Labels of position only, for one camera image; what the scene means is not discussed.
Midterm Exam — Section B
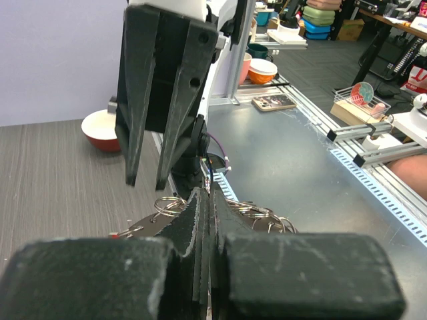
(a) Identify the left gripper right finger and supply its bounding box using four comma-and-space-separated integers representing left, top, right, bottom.
209, 190, 406, 319

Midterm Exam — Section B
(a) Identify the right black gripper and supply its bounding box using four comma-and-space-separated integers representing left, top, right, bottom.
115, 5, 218, 190

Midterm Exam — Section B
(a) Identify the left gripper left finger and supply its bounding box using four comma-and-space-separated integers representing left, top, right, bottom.
1, 188, 209, 319

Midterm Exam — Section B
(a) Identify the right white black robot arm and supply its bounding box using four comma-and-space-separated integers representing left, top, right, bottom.
115, 1, 248, 190

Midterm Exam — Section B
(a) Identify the pink cup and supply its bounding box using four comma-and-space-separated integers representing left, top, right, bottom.
238, 53, 252, 85

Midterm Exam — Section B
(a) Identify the dark green mug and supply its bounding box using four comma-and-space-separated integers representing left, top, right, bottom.
246, 43, 274, 62

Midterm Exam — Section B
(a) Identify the orange white bowl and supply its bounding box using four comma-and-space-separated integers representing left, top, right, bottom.
248, 59, 278, 85

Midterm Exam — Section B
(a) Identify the smartphone with patterned case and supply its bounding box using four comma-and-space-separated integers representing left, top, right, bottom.
252, 94, 296, 112

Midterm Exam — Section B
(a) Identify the white wire dish rack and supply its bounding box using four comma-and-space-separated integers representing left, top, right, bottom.
330, 82, 390, 125

